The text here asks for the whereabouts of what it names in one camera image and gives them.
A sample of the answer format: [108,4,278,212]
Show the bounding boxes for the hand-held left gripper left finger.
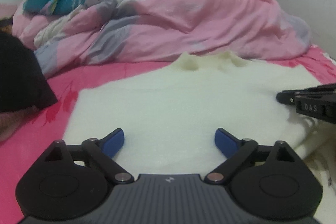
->
[45,128,135,185]

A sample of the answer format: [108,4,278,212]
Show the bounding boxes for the pink floral blanket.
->
[0,46,336,214]

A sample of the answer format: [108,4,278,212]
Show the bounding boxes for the black folded garment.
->
[0,31,59,113]

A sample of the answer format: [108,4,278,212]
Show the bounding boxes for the cream white sweater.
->
[64,52,336,178]

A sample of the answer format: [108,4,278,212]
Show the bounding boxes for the pink and white headboard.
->
[0,2,19,20]

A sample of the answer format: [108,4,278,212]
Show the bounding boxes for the pink patterned quilt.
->
[13,0,313,77]

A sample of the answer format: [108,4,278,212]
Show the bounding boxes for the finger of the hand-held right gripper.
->
[277,84,336,105]

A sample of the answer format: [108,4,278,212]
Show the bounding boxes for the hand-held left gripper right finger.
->
[205,128,296,185]

